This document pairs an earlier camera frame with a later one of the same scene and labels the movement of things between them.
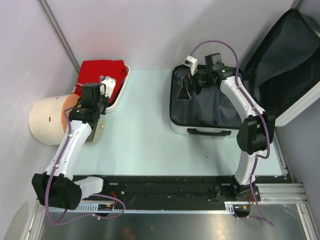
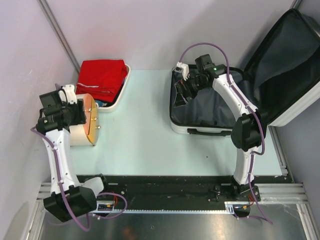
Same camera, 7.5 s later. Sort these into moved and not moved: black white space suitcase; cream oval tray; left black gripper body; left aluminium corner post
Moved: left black gripper body
Not moved: black white space suitcase; left aluminium corner post; cream oval tray
